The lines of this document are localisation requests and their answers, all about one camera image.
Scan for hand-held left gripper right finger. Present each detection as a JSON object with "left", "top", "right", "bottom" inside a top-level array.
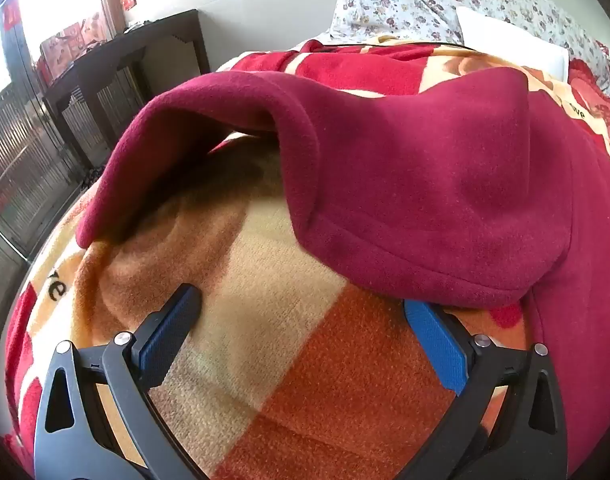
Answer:
[{"left": 397, "top": 299, "right": 568, "bottom": 480}]

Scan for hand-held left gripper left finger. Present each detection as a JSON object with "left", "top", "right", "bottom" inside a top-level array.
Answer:
[{"left": 33, "top": 283, "right": 208, "bottom": 480}]

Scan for maroon fleece garment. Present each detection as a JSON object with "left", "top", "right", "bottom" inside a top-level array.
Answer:
[{"left": 77, "top": 67, "right": 610, "bottom": 480}]

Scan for orange red printed blanket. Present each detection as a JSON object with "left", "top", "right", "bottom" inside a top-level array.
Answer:
[{"left": 2, "top": 40, "right": 610, "bottom": 480}]

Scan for dark slatted cabinet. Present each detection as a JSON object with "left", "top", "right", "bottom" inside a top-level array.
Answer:
[{"left": 0, "top": 77, "right": 88, "bottom": 261}]

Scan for dark wooden table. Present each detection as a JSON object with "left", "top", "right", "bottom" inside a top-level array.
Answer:
[{"left": 42, "top": 9, "right": 211, "bottom": 168}]

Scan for red embroidered pillow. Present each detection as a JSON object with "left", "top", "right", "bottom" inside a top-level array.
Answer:
[{"left": 568, "top": 57, "right": 610, "bottom": 161}]

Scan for red gift boxes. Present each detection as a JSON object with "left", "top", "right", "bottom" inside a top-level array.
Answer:
[{"left": 37, "top": 15, "right": 110, "bottom": 81}]

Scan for white pillow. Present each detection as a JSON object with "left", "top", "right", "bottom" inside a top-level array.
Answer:
[{"left": 455, "top": 6, "right": 571, "bottom": 81}]

